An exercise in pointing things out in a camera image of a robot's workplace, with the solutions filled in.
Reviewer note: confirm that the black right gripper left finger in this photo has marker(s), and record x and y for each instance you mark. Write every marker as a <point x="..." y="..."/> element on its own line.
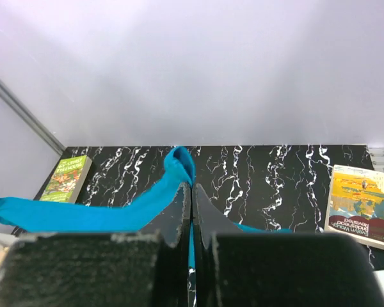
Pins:
<point x="144" y="268"/>

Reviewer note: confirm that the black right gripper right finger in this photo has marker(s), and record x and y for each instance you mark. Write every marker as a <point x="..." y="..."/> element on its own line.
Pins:
<point x="237" y="268"/>

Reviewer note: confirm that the blue t-shirt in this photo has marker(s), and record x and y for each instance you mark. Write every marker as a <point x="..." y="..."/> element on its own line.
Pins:
<point x="47" y="216"/>

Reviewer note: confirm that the green Treehouse paperback book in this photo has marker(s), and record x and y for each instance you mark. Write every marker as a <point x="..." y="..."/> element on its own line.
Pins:
<point x="67" y="180"/>

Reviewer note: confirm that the Brideshead Revisited paperback book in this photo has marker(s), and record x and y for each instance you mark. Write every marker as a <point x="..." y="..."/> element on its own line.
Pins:
<point x="356" y="205"/>

